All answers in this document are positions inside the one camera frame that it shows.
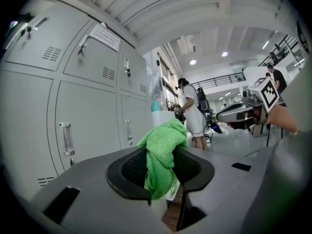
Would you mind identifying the black balcony railing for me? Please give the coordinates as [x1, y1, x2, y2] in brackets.
[191, 71, 246, 90]
[257, 34, 307, 67]

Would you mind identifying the green cloth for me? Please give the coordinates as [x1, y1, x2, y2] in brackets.
[136, 118, 189, 201]

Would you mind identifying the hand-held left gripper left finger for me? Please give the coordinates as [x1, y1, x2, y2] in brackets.
[30, 145, 169, 234]

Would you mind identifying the person's right forearm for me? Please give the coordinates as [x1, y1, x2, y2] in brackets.
[265, 104, 299, 134]

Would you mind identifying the person's grey clothing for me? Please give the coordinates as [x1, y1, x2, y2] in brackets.
[240, 64, 312, 234]

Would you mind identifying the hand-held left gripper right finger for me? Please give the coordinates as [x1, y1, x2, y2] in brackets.
[173, 145, 277, 234]

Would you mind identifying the bank of grey locker doors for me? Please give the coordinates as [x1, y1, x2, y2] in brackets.
[0, 0, 151, 202]

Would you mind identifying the white paper notice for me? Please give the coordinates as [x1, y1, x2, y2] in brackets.
[88, 23, 121, 52]

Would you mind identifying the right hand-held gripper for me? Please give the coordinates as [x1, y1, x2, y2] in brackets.
[215, 77, 280, 138]

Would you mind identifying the white cabinet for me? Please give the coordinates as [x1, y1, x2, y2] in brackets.
[152, 109, 181, 129]

